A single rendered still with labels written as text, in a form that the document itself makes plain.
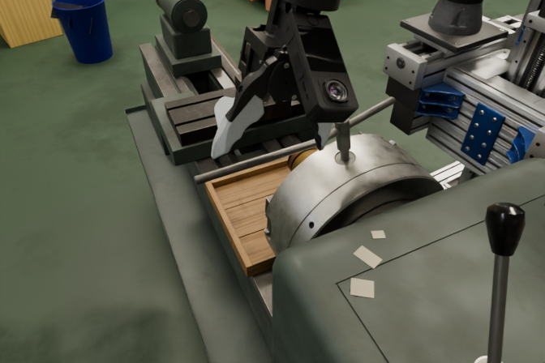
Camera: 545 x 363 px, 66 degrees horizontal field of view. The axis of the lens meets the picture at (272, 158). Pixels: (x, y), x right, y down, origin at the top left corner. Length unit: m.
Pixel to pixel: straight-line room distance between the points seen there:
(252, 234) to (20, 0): 3.72
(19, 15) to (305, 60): 4.16
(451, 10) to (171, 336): 1.57
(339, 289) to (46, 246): 2.02
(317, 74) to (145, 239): 1.92
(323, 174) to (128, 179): 2.00
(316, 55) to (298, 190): 0.33
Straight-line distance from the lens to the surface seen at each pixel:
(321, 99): 0.37
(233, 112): 0.44
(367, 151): 0.70
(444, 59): 1.36
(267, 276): 0.97
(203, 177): 0.55
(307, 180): 0.68
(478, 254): 0.58
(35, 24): 4.52
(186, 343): 1.89
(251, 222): 1.04
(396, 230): 0.57
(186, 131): 1.20
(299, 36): 0.41
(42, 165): 2.89
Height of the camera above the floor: 1.67
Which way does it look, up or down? 40 degrees down
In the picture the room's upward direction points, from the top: straight up
